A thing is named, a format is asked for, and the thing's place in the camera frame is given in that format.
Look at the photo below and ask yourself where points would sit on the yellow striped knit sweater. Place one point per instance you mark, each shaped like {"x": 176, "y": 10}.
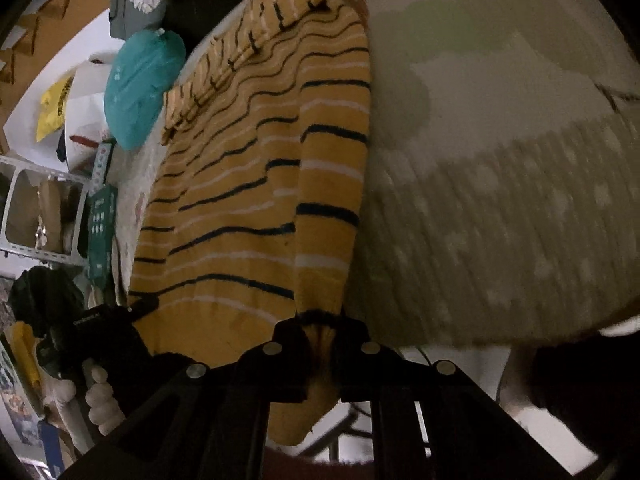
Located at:
{"x": 240, "y": 175}

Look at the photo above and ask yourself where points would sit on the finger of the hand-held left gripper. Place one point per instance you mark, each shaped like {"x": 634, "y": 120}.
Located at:
{"x": 142, "y": 305}

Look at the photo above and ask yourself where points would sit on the teal plastic bag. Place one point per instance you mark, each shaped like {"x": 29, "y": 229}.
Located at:
{"x": 140, "y": 85}

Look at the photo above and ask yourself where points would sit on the green printed box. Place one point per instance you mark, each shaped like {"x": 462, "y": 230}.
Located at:
{"x": 101, "y": 230}

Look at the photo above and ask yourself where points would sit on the person's left hand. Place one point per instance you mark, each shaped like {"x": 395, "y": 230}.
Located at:
{"x": 102, "y": 400}

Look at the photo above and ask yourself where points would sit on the grey storage bin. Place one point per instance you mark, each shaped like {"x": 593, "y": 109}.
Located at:
{"x": 132, "y": 20}

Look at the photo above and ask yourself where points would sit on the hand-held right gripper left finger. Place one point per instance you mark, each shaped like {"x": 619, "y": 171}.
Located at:
{"x": 287, "y": 362}

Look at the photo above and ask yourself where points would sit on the yellow plastic bag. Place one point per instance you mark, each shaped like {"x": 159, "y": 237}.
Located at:
{"x": 54, "y": 110}

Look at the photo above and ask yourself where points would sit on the white metal shelf rack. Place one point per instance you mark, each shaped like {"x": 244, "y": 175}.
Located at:
{"x": 40, "y": 215}

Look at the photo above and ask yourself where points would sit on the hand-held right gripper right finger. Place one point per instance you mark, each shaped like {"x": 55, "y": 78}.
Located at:
{"x": 356, "y": 366}

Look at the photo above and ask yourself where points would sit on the white plastic bag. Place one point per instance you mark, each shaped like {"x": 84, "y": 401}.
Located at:
{"x": 87, "y": 105}

